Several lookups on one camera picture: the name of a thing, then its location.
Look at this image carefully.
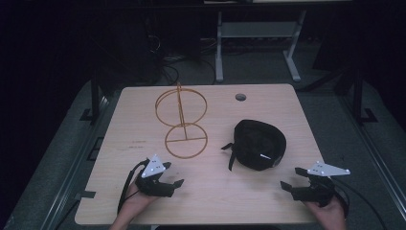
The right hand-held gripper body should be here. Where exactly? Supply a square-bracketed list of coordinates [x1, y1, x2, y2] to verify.
[291, 160, 351, 207]

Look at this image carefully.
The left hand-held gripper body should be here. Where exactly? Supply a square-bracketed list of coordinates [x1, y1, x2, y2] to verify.
[135, 154, 175, 197]

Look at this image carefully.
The orange wire hat stand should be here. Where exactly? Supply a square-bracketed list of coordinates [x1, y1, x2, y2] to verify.
[154, 81, 210, 160]

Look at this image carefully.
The black cap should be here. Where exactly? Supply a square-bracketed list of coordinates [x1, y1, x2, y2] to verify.
[221, 119, 287, 173]

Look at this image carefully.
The person's right hand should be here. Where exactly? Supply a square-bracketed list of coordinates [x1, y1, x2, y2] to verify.
[303, 195, 348, 230]

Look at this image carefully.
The person's left hand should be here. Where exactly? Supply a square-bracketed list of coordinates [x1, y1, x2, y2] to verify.
[119, 183, 161, 225]

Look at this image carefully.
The grey tape strip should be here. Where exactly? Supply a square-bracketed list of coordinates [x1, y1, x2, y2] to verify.
[75, 190, 97, 201]

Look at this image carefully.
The grey metal stand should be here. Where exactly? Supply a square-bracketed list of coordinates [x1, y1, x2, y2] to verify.
[214, 9, 307, 83]

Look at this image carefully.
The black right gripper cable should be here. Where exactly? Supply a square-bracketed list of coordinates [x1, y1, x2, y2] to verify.
[331, 177, 388, 230]

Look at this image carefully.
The aluminium frame rail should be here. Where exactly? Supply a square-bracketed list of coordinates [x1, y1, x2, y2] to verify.
[337, 94, 406, 222]
[39, 90, 124, 230]

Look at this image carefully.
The black metal post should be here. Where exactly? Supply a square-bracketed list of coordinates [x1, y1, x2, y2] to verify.
[351, 68, 379, 126]
[79, 76, 101, 125]

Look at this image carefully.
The bundle of black floor cables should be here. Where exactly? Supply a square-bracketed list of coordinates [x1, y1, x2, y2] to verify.
[145, 34, 218, 86]

